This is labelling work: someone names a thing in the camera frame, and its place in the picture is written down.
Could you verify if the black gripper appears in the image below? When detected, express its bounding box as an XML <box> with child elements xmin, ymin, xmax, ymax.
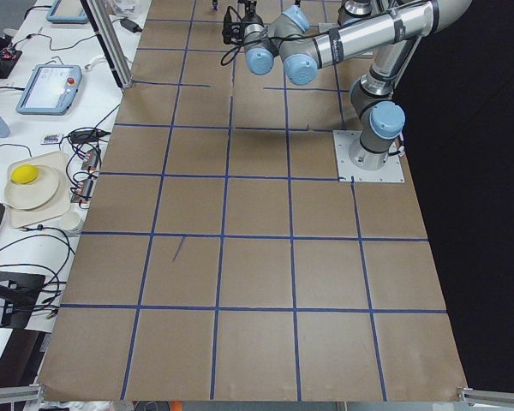
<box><xmin>237</xmin><ymin>0</ymin><xmax>264</xmax><ymax>26</ymax></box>

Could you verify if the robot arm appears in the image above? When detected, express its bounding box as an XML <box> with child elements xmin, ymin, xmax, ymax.
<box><xmin>222</xmin><ymin>1</ymin><xmax>470</xmax><ymax>171</ymax></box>

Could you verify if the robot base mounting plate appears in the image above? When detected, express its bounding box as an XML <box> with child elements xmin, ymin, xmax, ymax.
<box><xmin>333</xmin><ymin>130</ymin><xmax>405</xmax><ymax>183</ymax></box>

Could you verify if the black power adapter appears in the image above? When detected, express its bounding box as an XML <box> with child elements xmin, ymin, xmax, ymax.
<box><xmin>120</xmin><ymin>17</ymin><xmax>142</xmax><ymax>33</ymax></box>

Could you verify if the teach pendant tablet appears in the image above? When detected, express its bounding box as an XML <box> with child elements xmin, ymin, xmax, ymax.
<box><xmin>15</xmin><ymin>64</ymin><xmax>82</xmax><ymax>116</ymax></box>

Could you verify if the usb hub adapter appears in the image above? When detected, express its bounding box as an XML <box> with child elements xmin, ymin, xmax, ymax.
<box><xmin>70</xmin><ymin>178</ymin><xmax>93</xmax><ymax>205</ymax></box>
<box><xmin>81</xmin><ymin>147</ymin><xmax>101</xmax><ymax>171</ymax></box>

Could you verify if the brown paper table cover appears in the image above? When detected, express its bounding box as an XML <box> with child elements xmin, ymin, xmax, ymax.
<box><xmin>39</xmin><ymin>1</ymin><xmax>465</xmax><ymax>402</ymax></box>

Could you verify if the white paper cup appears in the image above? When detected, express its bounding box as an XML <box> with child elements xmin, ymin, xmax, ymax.
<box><xmin>59</xmin><ymin>211</ymin><xmax>84</xmax><ymax>236</ymax></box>

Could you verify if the beige plate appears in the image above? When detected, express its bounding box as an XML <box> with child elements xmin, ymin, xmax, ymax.
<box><xmin>4</xmin><ymin>165</ymin><xmax>59</xmax><ymax>210</ymax></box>

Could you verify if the yellow lemon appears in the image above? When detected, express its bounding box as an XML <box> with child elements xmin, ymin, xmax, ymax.
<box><xmin>10</xmin><ymin>164</ymin><xmax>39</xmax><ymax>185</ymax></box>

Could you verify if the beige tray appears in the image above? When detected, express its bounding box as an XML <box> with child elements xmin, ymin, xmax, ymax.
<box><xmin>4</xmin><ymin>151</ymin><xmax>70</xmax><ymax>229</ymax></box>

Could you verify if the aluminium frame post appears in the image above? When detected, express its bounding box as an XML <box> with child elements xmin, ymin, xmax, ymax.
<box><xmin>81</xmin><ymin>0</ymin><xmax>133</xmax><ymax>90</ymax></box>

